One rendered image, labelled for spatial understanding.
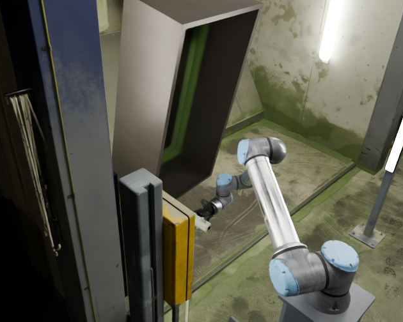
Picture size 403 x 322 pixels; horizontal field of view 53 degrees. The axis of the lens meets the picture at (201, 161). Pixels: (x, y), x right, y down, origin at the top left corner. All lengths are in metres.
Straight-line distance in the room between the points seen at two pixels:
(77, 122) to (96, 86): 0.12
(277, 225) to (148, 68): 0.91
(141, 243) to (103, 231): 0.70
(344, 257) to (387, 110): 2.19
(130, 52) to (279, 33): 2.33
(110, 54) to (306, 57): 1.77
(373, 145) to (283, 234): 2.30
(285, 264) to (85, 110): 0.94
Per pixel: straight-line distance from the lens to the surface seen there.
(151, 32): 1.84
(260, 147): 1.90
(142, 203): 0.72
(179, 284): 0.91
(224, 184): 2.41
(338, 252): 1.73
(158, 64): 1.86
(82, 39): 1.14
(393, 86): 3.65
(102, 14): 2.99
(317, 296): 1.84
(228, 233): 2.96
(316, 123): 4.08
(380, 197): 3.06
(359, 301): 1.96
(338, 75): 3.83
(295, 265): 1.65
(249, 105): 4.27
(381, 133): 3.81
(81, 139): 1.23
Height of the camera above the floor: 2.07
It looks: 34 degrees down
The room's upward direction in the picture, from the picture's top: 3 degrees clockwise
